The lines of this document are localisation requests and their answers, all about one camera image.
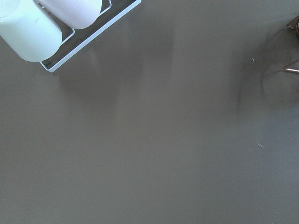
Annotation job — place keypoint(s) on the copper wire bottle rack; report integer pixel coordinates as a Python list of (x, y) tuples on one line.
[(293, 25)]

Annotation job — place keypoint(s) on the pink cup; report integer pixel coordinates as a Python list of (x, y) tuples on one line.
[(77, 14)]

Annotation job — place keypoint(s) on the white cup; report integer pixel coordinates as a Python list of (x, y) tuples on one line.
[(28, 30)]

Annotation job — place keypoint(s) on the white wire cup rack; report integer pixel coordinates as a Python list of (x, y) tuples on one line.
[(75, 39)]

